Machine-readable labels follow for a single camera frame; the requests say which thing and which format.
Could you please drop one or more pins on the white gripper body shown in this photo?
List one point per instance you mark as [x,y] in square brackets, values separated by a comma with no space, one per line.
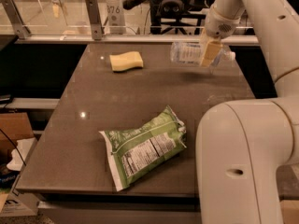
[220,26]

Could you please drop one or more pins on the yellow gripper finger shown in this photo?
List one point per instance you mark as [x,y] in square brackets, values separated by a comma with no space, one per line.
[210,49]
[203,38]

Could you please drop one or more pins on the clear blue plastic bottle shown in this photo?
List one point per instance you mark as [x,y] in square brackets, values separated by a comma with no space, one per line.
[188,53]

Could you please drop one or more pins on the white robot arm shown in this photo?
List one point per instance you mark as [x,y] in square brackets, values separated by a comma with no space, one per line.
[240,144]

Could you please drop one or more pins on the black chair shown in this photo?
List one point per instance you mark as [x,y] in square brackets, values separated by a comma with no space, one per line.
[169,9]

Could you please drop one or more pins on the yellow sponge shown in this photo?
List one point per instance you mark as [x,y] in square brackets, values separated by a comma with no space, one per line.
[126,61]

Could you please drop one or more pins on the white numbered pillar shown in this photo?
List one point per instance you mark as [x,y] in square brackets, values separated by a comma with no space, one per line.
[116,18]

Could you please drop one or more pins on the green snack bag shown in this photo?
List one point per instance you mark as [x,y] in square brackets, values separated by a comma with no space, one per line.
[133,153]

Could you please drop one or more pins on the brown cardboard box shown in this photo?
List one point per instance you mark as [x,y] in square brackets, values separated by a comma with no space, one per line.
[13,127]

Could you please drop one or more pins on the white crumpled paper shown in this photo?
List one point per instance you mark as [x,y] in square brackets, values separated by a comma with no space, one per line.
[20,153]

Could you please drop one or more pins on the white printed box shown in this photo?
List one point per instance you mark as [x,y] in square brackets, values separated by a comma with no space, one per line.
[16,204]

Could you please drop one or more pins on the middle metal bracket post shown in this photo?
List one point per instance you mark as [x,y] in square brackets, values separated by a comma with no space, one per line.
[95,19]

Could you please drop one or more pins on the metal bracket post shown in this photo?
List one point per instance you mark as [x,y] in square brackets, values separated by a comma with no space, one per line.
[95,19]
[18,25]

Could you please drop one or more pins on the left metal bracket post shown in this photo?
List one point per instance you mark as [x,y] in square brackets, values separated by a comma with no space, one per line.
[18,25]

